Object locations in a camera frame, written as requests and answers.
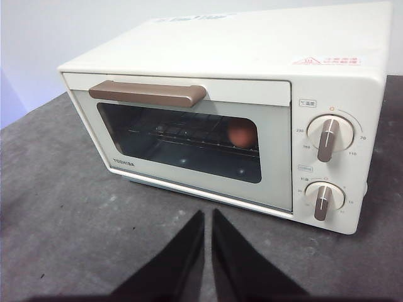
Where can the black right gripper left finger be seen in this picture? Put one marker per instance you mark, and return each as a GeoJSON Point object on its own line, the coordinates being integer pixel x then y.
{"type": "Point", "coordinates": [176, 270]}

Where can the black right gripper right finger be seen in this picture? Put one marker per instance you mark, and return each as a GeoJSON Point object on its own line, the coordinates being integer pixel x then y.
{"type": "Point", "coordinates": [242, 270]}

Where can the brown egg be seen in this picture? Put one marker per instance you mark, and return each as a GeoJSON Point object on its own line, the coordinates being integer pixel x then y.
{"type": "Point", "coordinates": [241, 134]}

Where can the cream oven knob brown grip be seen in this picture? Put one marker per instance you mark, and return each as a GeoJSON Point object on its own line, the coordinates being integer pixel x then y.
{"type": "Point", "coordinates": [323, 201]}
{"type": "Point", "coordinates": [329, 138]}

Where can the cream toaster oven body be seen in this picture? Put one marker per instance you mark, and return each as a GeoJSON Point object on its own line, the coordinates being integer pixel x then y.
{"type": "Point", "coordinates": [252, 47]}

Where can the red warning sticker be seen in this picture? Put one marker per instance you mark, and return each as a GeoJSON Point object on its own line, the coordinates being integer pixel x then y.
{"type": "Point", "coordinates": [325, 60]}

